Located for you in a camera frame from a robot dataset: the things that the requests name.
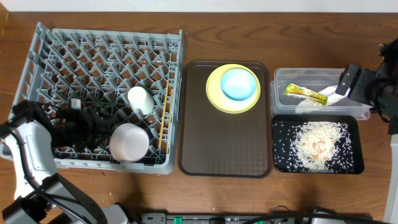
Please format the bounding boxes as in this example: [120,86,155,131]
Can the white bowl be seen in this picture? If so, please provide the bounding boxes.
[109,123,149,162]

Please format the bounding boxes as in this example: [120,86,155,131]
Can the white cup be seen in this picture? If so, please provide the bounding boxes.
[127,86,154,115]

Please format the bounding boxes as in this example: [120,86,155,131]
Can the white napkin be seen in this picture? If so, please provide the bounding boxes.
[296,85,349,111]

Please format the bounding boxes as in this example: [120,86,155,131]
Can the yellow green snack wrapper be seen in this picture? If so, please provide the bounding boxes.
[284,83,328,106]

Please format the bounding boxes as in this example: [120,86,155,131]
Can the light blue bowl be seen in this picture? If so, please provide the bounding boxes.
[220,68,257,101]

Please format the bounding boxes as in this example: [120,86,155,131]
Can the yellow plate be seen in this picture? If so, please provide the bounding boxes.
[206,63,261,114]

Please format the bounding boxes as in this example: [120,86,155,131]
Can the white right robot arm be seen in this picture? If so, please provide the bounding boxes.
[335,40,397,223]

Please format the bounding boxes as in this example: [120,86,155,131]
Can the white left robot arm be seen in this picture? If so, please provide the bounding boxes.
[1,99,134,223]

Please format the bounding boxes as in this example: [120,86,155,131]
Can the grey plastic dishwasher rack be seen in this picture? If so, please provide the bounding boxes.
[14,24,184,174]

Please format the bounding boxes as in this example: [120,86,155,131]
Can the clear plastic bin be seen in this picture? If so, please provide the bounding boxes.
[270,68,371,120]

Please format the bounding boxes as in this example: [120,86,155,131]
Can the spilled rice and food scraps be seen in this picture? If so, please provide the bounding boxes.
[272,121,354,174]

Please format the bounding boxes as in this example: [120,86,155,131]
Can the black plastic tray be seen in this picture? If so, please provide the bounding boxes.
[272,114,364,174]

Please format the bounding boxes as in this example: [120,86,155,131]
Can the brown plastic serving tray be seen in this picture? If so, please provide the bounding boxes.
[178,60,273,178]

